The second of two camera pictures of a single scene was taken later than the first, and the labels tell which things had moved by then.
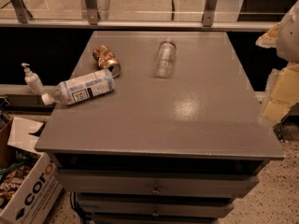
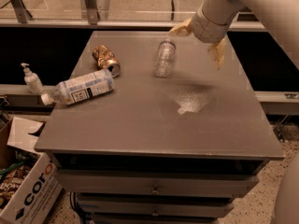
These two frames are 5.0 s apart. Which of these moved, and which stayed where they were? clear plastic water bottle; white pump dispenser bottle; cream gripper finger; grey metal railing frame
Moved: cream gripper finger
Stayed: grey metal railing frame; clear plastic water bottle; white pump dispenser bottle
